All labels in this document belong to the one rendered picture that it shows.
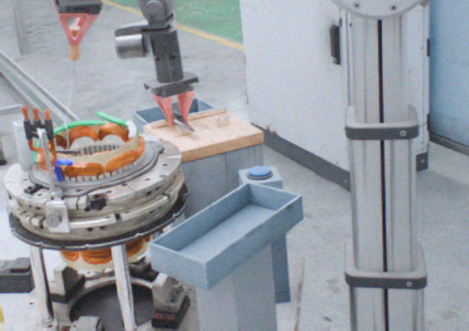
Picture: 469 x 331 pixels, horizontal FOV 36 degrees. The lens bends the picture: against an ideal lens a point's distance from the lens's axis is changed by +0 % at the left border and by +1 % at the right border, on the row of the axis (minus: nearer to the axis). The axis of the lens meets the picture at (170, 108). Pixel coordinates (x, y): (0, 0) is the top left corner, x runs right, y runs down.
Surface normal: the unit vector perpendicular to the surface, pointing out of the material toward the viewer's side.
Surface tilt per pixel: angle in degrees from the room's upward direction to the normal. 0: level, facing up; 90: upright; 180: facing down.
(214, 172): 90
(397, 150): 90
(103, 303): 0
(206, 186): 90
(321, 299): 0
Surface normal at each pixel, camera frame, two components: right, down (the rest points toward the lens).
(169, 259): -0.66, 0.29
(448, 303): -0.11, -0.95
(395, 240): -0.23, 0.32
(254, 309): 0.74, 0.13
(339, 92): -0.91, 0.22
